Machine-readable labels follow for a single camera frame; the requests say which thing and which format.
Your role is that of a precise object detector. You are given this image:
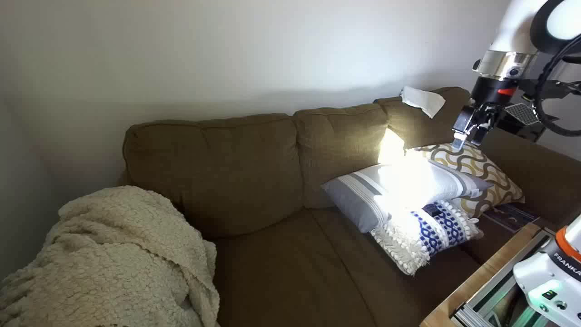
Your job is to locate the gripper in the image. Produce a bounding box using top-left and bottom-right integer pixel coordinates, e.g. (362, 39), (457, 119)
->
(452, 76), (519, 151)

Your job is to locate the gold wave pattern pillow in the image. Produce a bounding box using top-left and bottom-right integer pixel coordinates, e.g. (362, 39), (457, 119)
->
(408, 143), (526, 219)

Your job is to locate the blue white tassel pillow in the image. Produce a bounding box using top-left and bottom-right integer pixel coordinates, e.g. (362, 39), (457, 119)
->
(370, 199), (484, 277)

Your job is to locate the grey striped pillow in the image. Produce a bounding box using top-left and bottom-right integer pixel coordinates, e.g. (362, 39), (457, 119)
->
(321, 160), (494, 233)

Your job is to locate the white cloth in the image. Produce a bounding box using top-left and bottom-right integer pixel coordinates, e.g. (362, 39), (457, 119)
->
(400, 86), (446, 119)

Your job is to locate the dark patterned cloth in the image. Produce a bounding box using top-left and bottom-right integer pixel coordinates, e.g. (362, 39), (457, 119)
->
(480, 203), (542, 233)

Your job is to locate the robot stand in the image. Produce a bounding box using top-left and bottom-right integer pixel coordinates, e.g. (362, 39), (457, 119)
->
(420, 222), (581, 327)

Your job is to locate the brown fabric sofa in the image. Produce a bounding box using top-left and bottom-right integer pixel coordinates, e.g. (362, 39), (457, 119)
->
(117, 86), (581, 327)

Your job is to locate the cream fleece blanket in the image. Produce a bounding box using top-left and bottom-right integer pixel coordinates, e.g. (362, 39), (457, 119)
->
(0, 185), (221, 327)

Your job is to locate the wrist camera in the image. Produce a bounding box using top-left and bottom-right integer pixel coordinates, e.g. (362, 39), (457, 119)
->
(502, 79), (581, 142)

